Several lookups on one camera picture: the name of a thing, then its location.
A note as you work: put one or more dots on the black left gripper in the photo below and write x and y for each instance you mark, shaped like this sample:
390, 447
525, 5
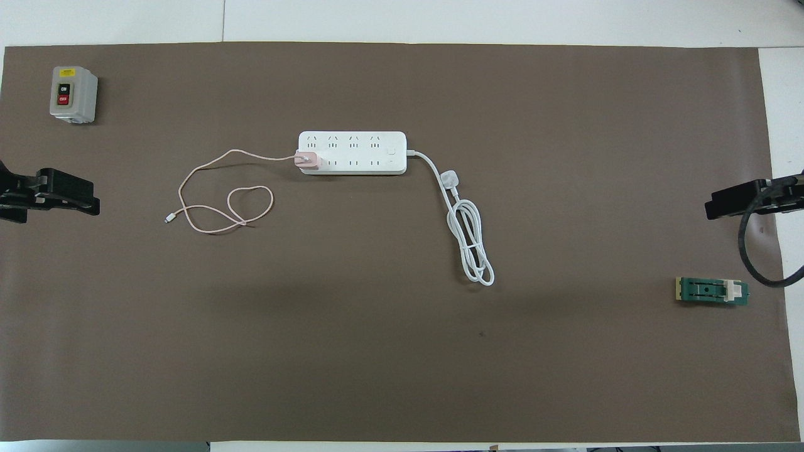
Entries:
17, 194

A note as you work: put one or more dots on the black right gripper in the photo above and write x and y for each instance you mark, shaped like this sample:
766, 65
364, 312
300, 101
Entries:
785, 194

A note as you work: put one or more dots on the pink USB charger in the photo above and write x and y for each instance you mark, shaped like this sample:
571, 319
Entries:
308, 162

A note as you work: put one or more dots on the white power strip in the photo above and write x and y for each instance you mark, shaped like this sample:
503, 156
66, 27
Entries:
364, 154

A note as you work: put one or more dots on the brown table mat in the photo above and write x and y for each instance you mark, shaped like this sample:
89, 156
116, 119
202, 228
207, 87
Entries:
402, 364

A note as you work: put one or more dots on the green knife switch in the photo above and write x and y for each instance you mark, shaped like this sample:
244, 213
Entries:
703, 292

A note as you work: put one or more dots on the grey on-off switch box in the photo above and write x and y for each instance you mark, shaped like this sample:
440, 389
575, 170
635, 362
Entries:
80, 88

